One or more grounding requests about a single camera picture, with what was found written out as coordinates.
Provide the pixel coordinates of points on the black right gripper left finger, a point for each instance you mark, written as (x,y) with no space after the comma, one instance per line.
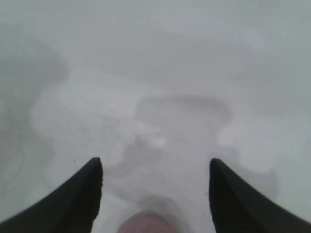
(65,208)

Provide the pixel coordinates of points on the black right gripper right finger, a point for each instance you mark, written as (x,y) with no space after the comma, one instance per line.
(243,208)

